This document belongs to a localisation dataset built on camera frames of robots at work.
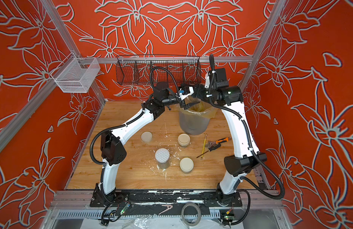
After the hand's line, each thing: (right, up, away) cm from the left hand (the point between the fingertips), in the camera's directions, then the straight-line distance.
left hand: (196, 90), depth 71 cm
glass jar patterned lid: (-18, -36, +5) cm, 40 cm away
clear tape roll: (+1, -60, -4) cm, 60 cm away
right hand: (0, 0, -1) cm, 1 cm away
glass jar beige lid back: (-6, -29, +17) cm, 33 cm away
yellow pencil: (+8, -34, +21) cm, 40 cm away
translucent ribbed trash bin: (+1, -18, +19) cm, 26 cm away
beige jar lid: (-30, -27, +23) cm, 47 cm away
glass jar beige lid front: (-5, -41, +6) cm, 42 cm away
